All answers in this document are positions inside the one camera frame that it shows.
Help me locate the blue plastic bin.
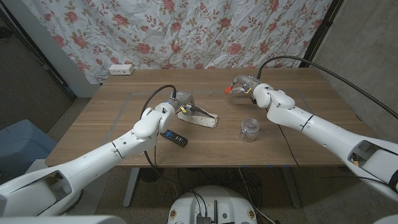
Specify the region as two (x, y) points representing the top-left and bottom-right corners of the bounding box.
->
(0, 119), (58, 184)

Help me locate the black round floor disc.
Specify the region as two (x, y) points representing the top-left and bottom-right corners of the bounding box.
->
(139, 167), (165, 183)

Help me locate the cream dotted pen bag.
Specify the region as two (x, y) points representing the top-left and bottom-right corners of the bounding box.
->
(177, 104), (219, 129)

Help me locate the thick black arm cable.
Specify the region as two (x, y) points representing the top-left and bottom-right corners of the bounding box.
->
(256, 55), (398, 121)
(140, 84), (178, 200)

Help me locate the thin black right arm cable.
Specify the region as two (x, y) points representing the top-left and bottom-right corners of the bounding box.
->
(275, 123), (389, 184)

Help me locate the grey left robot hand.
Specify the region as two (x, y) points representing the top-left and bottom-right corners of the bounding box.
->
(169, 90), (200, 114)

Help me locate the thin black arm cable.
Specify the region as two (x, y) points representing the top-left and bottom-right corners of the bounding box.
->
(275, 123), (389, 184)
(153, 145), (162, 175)

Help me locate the floral fabric backdrop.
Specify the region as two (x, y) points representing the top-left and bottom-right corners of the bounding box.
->
(21, 0), (333, 85)

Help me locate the grey table leg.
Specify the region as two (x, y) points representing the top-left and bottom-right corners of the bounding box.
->
(281, 167), (302, 208)

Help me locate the white table leg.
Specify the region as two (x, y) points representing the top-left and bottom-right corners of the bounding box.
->
(123, 167), (141, 208)

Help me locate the black TV remote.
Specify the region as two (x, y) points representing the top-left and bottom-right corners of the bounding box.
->
(160, 129), (188, 148)

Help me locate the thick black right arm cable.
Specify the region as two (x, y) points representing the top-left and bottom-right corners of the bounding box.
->
(256, 55), (398, 121)

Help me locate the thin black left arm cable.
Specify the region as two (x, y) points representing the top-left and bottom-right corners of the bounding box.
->
(153, 145), (162, 175)

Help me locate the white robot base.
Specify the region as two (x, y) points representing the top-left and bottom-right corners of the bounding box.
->
(167, 185), (258, 224)

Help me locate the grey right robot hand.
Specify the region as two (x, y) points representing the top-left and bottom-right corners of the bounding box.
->
(228, 75), (261, 103)

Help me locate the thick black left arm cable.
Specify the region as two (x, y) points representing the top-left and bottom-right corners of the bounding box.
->
(140, 84), (178, 200)

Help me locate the white floor cable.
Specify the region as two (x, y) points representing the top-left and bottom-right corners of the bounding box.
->
(238, 167), (276, 224)

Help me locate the white power strip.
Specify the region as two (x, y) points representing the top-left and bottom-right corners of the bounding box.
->
(108, 63), (135, 76)

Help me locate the clear plastic cup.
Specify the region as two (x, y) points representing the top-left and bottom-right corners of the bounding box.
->
(238, 117), (261, 143)

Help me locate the black stand pole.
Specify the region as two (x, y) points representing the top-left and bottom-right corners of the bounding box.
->
(298, 0), (345, 68)

